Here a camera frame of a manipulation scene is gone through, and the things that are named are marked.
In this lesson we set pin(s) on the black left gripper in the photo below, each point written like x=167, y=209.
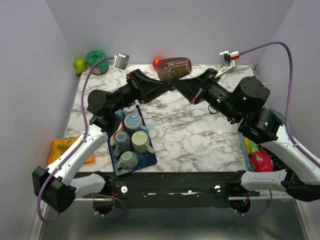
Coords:
x=145, y=87

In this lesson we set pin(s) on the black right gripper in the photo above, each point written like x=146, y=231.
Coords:
x=194, y=89

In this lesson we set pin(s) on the brown striped mug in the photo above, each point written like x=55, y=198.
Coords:
x=173, y=68

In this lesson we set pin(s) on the blue mug with gold pattern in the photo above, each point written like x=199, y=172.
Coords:
x=133, y=123

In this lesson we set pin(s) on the pale green mug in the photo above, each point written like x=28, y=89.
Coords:
x=141, y=142

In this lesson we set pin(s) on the teal mug with bird picture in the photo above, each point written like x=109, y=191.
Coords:
x=127, y=161

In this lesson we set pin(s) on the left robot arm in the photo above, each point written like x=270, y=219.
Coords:
x=53, y=183

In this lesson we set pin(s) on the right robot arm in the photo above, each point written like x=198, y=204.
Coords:
x=245, y=106

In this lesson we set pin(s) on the grey upside-down mug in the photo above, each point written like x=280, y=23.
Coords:
x=130, y=110

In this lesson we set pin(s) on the dark teal upside-down mug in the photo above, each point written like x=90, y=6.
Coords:
x=122, y=142

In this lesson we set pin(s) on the red apple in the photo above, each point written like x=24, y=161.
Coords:
x=155, y=62

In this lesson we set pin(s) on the pink cup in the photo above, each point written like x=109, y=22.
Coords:
x=112, y=138

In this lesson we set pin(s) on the green wrapped cylinder package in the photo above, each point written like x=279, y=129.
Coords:
x=92, y=58

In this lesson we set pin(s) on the yellow-green pear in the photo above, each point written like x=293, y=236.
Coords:
x=79, y=66

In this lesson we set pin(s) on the dark blue tray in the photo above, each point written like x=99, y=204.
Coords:
x=144, y=159

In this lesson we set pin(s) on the yellow banana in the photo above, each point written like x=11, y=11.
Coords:
x=248, y=146

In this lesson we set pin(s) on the teal plastic fruit bin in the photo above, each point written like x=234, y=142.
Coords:
x=247, y=157

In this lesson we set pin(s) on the red dragon fruit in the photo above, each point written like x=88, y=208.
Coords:
x=260, y=161

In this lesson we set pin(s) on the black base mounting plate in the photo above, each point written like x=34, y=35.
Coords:
x=163, y=190

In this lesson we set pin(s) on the orange snack bag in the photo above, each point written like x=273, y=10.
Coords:
x=59, y=147

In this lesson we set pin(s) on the dark purple grapes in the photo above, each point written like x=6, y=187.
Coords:
x=278, y=164

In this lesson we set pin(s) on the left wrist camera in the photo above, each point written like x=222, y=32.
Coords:
x=121, y=61

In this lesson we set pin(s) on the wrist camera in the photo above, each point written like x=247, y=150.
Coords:
x=121, y=61
x=228, y=59

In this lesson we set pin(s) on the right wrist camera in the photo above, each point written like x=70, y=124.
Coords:
x=228, y=59

